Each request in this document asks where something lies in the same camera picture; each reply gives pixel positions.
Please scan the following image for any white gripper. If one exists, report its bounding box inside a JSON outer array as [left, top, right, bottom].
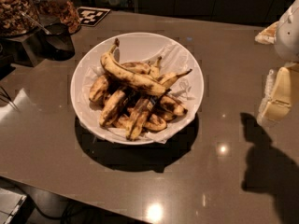
[[257, 0, 299, 127]]

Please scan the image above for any long top banana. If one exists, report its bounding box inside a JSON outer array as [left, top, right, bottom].
[[100, 38, 167, 96]]

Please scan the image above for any right lower banana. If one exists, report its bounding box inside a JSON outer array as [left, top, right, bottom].
[[159, 95, 188, 117]]

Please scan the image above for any right stemmed banana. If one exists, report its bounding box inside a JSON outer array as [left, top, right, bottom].
[[157, 69, 192, 89]]

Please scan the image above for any bottom curved banana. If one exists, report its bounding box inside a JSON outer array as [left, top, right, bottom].
[[113, 114, 167, 132]]

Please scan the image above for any front centre dark banana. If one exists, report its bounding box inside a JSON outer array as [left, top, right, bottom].
[[126, 96, 155, 141]]

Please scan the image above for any back middle banana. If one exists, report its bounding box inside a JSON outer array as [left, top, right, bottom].
[[121, 62, 150, 75]]

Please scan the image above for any white bowl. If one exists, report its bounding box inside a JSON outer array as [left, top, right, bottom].
[[70, 32, 205, 146]]

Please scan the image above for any front left banana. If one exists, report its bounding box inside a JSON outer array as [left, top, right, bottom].
[[99, 87, 126, 127]]

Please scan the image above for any left spotted banana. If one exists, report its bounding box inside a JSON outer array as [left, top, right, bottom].
[[89, 75, 109, 103]]

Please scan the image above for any white paper liner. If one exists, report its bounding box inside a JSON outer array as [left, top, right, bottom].
[[78, 43, 200, 145]]

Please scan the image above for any black white marker tag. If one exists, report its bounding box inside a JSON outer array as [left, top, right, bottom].
[[78, 7, 110, 27]]

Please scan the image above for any black scoop cup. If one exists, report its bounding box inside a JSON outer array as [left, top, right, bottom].
[[21, 11, 75, 61]]

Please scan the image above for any glass jar of nuts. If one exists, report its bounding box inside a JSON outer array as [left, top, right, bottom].
[[34, 0, 80, 35]]

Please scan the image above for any glass jar of cashews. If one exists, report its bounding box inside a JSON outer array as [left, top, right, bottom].
[[0, 0, 39, 37]]

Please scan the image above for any grey box corner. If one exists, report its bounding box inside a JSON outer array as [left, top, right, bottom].
[[0, 189, 27, 224]]

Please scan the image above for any black cable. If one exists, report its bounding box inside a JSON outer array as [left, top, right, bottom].
[[0, 175, 104, 224]]

